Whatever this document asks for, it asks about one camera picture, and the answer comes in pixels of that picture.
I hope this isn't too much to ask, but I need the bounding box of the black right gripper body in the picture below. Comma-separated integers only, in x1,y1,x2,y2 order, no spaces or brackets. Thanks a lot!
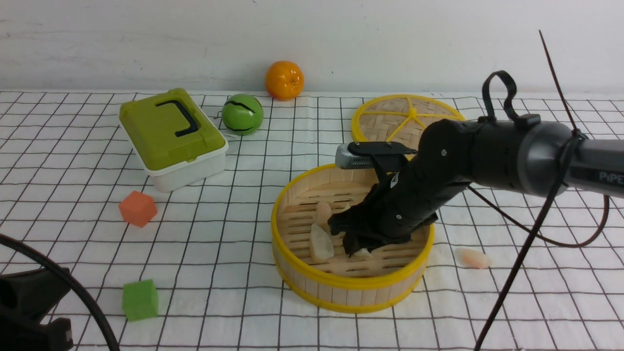
350,161,471,244

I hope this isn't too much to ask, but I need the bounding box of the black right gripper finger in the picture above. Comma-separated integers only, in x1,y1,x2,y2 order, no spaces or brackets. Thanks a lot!
342,232,390,256
328,210,364,236

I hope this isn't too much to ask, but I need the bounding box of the white dumpling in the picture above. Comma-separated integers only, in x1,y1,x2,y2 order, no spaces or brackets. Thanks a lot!
309,223,335,264
351,248,373,260

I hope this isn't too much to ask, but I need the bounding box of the pink dumpling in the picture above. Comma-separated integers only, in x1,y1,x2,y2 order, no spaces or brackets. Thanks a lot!
315,201,333,226
455,248,492,269

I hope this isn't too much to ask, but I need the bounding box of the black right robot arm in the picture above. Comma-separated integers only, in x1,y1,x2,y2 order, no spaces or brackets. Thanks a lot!
328,117,623,255

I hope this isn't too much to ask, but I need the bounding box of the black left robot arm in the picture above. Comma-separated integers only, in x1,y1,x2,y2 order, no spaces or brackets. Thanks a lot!
0,269,74,351

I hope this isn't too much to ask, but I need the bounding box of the bamboo steamer tray yellow rim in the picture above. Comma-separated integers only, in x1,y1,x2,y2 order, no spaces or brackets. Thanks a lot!
271,164,435,313

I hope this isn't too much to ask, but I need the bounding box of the yellow woven steamer lid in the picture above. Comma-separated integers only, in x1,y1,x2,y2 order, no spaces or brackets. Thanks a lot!
351,94,464,150

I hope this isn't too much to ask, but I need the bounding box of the green toy ball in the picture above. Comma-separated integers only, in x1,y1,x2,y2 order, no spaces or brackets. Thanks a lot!
221,94,264,136

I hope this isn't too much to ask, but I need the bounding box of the orange toy fruit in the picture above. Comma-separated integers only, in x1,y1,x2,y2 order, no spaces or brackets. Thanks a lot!
265,60,305,101

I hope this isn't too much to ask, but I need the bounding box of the white black grid tablecloth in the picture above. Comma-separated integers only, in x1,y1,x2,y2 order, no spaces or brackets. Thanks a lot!
0,88,624,351

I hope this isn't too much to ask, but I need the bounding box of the green lidded white box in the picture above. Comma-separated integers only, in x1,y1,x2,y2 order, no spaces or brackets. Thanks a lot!
118,88,228,193

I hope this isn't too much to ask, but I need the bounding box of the orange foam cube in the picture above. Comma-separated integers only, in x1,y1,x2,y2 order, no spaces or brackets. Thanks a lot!
118,191,158,228

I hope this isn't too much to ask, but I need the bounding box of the green foam cube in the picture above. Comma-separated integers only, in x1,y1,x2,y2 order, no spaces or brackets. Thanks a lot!
122,279,159,322

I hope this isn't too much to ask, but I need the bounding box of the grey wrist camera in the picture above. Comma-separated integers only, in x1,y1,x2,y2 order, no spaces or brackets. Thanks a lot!
335,141,419,171

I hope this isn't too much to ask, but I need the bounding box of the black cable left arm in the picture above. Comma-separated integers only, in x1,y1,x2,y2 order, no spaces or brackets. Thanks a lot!
0,233,120,351

